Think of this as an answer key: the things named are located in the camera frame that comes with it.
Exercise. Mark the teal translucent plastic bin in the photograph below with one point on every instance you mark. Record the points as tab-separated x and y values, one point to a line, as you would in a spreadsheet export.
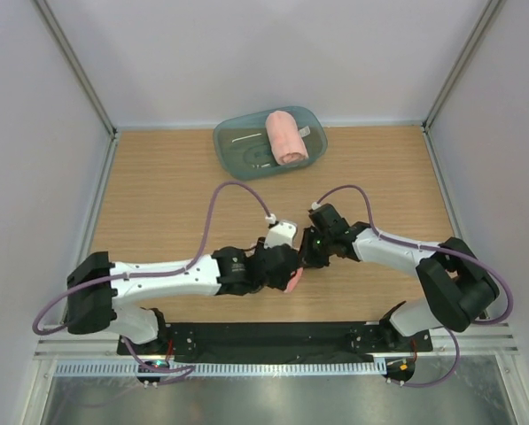
244	149

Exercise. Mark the right aluminium frame post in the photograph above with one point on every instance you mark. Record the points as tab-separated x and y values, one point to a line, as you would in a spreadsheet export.
470	47

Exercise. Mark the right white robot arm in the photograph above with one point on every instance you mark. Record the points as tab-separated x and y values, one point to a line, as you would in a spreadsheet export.
456	290

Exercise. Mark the slotted white cable duct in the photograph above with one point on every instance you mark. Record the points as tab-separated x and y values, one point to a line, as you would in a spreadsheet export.
128	367

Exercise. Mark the left aluminium frame post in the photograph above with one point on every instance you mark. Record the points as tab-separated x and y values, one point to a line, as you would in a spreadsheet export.
59	37

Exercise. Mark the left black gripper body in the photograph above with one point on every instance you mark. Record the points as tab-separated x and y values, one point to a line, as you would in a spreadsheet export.
280	284

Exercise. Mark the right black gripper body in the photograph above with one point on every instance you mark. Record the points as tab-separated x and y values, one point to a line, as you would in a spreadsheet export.
316	251

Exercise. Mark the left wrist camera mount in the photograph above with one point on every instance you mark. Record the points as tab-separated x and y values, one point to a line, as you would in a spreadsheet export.
280	232

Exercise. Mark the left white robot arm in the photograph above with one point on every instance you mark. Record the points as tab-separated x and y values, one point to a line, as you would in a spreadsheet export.
105	295

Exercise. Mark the long pink towel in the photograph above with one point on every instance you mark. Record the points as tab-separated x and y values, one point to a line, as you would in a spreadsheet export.
286	143

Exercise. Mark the aluminium frame post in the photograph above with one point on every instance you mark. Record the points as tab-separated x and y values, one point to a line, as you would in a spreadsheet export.
470	47
59	37

